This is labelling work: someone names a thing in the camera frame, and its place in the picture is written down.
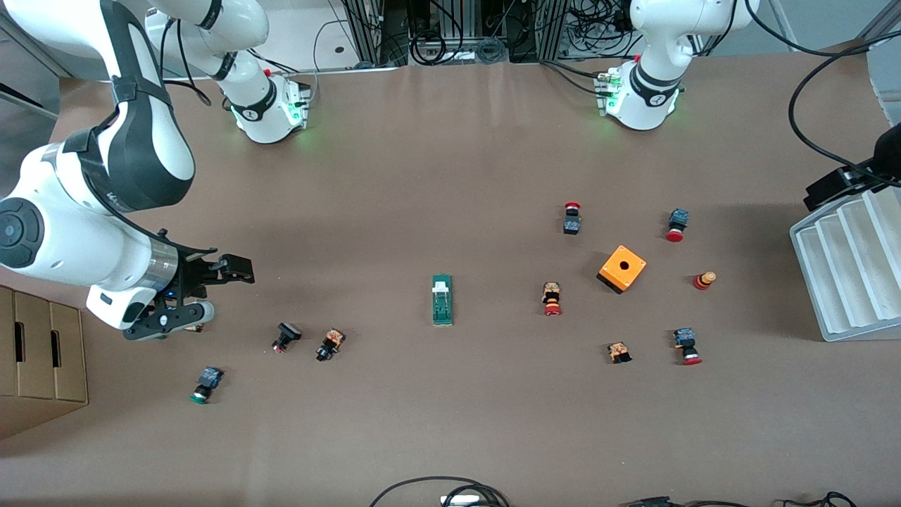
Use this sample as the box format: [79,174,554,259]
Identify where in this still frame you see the green load switch white handle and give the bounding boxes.
[431,274,455,327]

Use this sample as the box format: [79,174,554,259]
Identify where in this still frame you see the black square head button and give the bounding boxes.
[271,322,303,353]

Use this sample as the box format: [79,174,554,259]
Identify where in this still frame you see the white compartment tray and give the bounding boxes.
[789,184,901,343]

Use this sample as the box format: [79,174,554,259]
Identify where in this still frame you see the green button blue contact block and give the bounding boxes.
[189,366,225,406]

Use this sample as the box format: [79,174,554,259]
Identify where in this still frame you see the black button orange contact block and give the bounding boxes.
[315,328,346,363]

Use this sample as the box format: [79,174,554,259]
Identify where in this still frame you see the grey metal bar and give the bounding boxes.
[766,0,802,51]

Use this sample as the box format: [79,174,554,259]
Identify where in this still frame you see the brown cardboard box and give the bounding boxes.
[0,285,89,441]

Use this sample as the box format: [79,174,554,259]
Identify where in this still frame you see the aluminium equipment rack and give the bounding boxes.
[344,0,410,68]
[507,0,572,63]

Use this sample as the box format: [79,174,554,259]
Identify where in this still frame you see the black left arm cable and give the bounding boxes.
[736,0,901,191]

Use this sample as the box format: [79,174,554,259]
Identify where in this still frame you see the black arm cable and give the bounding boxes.
[160,7,213,108]
[736,0,901,191]

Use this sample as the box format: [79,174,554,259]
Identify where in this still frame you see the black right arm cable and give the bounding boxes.
[160,7,213,108]

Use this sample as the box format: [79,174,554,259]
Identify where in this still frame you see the orange black button enclosure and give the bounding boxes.
[597,244,648,295]

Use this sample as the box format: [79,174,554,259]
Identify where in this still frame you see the black looped cable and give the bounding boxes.
[369,477,510,507]

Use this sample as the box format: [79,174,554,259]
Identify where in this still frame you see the black cable bundle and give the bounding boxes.
[563,0,636,58]

